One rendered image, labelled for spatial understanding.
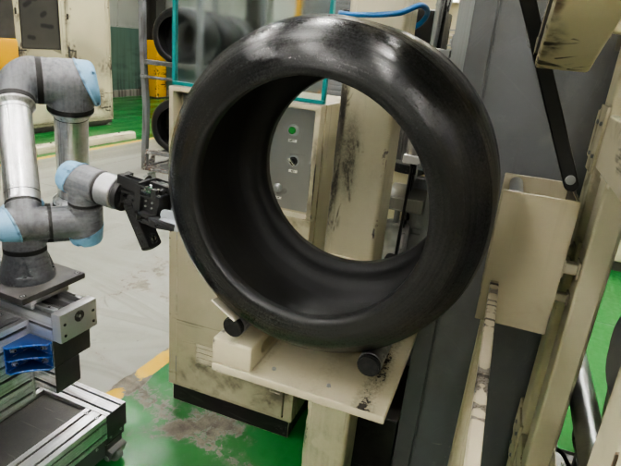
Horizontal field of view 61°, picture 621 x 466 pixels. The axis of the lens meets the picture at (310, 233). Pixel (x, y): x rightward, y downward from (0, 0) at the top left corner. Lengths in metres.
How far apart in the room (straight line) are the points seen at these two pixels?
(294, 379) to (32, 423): 1.13
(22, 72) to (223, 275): 0.76
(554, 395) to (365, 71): 0.86
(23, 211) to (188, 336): 1.02
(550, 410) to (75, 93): 1.37
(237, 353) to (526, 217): 0.65
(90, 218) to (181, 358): 1.05
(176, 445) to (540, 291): 1.46
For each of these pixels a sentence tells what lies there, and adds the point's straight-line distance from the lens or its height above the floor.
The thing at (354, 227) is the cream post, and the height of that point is 1.03.
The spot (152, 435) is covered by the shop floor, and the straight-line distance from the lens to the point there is 2.22.
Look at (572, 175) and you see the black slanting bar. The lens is 1.16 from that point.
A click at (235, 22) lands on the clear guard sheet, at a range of 1.80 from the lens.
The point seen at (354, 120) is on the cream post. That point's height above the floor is 1.29.
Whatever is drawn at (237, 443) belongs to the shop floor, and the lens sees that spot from 2.17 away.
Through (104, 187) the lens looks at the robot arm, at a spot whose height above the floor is 1.11.
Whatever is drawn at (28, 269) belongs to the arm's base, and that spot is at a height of 0.77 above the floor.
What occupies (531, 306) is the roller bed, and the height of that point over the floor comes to 0.96.
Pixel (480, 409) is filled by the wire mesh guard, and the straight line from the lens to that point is 0.79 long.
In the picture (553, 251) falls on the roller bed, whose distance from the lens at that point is 1.19.
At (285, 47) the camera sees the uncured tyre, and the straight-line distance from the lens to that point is 0.86.
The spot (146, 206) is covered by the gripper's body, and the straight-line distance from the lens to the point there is 1.17.
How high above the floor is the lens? 1.44
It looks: 20 degrees down
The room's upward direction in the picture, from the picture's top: 6 degrees clockwise
